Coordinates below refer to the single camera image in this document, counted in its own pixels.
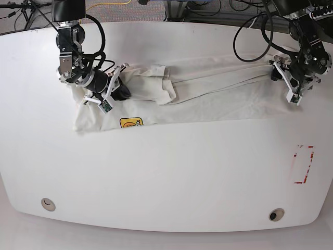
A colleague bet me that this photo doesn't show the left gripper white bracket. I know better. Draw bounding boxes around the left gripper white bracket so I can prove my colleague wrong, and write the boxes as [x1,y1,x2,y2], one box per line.
[268,53,332,97]

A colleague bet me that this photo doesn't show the left table cable grommet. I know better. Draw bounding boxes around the left table cable grommet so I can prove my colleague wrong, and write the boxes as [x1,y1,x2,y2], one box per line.
[41,198,56,211]

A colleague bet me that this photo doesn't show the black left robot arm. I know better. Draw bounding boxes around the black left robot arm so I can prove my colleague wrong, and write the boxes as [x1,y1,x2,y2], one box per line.
[259,1,332,104]

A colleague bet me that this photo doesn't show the black tripod stand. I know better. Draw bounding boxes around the black tripod stand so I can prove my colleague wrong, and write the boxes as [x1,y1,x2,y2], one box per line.
[0,0,53,31]

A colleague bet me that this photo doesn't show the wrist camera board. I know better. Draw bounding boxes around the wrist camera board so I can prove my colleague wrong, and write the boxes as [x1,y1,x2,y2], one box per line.
[286,93,302,106]
[98,100,113,114]

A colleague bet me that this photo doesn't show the right table cable grommet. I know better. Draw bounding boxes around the right table cable grommet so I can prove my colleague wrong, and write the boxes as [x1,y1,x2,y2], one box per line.
[268,208,285,222]

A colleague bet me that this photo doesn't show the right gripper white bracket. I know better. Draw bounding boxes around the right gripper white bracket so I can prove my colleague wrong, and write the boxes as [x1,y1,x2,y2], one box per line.
[83,63,132,104]

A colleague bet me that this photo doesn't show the table cable grommet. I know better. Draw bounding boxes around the table cable grommet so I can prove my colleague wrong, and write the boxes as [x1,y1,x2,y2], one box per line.
[41,198,56,211]
[268,208,285,222]

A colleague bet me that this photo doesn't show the yellow cable on floor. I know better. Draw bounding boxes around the yellow cable on floor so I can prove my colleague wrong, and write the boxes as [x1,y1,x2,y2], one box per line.
[79,0,132,24]

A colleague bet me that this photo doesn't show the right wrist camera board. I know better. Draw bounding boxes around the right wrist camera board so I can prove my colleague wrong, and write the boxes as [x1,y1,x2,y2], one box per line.
[98,100,113,114]

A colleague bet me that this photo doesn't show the white power strip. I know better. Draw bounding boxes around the white power strip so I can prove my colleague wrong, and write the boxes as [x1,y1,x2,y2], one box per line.
[311,8,332,20]

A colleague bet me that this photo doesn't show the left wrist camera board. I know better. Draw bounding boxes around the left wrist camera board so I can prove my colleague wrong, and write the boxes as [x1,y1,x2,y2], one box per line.
[286,93,302,106]

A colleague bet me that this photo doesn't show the red tape rectangle marking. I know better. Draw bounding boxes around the red tape rectangle marking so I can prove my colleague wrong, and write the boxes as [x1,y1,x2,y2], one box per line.
[290,145,314,184]

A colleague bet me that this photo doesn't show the white graphic T-shirt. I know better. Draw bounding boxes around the white graphic T-shirt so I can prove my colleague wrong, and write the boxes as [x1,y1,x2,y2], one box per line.
[71,56,302,133]

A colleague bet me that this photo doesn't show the aluminium frame rack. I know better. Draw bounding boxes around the aluminium frame rack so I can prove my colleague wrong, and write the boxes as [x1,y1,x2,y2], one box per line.
[164,0,287,29]

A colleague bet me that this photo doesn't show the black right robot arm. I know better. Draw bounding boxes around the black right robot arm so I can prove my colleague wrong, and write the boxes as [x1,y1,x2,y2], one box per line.
[52,1,131,108]

